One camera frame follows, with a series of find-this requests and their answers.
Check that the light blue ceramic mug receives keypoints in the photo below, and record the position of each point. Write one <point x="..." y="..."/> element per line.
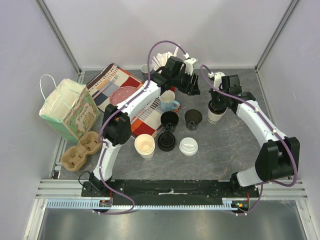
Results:
<point x="168" y="102"/>

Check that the pink polka dot plate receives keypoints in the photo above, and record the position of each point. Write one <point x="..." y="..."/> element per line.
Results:
<point x="121" y="94"/>

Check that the cardboard cup carrier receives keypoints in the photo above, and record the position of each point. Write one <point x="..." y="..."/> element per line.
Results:
<point x="76" y="156"/>

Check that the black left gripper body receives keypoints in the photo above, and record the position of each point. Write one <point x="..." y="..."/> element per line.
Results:
<point x="183" y="82"/>

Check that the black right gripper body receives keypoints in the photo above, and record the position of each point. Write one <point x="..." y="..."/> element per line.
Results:
<point x="217" y="102"/>

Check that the stack of black cups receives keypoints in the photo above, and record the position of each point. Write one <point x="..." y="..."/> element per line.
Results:
<point x="169" y="120"/>

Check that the grey ceramic mug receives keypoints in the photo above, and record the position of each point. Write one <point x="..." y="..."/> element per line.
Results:
<point x="144" y="71"/>

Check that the white paper coffee cup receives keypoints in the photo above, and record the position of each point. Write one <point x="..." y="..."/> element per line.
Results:
<point x="214" y="117"/>

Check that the stack of white paper cups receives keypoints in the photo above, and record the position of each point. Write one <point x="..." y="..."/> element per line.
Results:
<point x="145" y="146"/>

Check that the pink handled fork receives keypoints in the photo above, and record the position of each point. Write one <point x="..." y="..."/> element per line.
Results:
<point x="105" y="82"/>

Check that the black plastic cup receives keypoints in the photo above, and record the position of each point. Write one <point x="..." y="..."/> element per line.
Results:
<point x="192" y="118"/>

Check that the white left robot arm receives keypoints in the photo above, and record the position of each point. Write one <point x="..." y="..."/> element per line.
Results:
<point x="116" y="129"/>

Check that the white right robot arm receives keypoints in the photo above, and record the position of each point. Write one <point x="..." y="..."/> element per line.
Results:
<point x="278" y="156"/>

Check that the colourful patchwork placemat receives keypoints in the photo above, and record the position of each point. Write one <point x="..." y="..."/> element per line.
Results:
<point x="151" y="125"/>

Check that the black coffee cup lid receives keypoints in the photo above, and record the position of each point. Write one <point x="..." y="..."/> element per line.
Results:
<point x="218" y="110"/>

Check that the bundle of white straws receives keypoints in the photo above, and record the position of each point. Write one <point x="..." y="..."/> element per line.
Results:
<point x="161" y="59"/>

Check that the green patterned paper bag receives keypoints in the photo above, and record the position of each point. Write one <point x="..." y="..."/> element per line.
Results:
<point x="70" y="110"/>

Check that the stack of white lids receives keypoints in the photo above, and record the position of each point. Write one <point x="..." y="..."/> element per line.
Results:
<point x="188" y="146"/>

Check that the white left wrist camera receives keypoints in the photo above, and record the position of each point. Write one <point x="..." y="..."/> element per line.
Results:
<point x="190" y="65"/>

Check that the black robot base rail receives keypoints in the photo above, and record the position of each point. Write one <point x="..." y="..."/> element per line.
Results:
<point x="143" y="189"/>

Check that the red straw holder cup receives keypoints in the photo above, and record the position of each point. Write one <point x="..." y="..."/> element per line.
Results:
<point x="172" y="88"/>

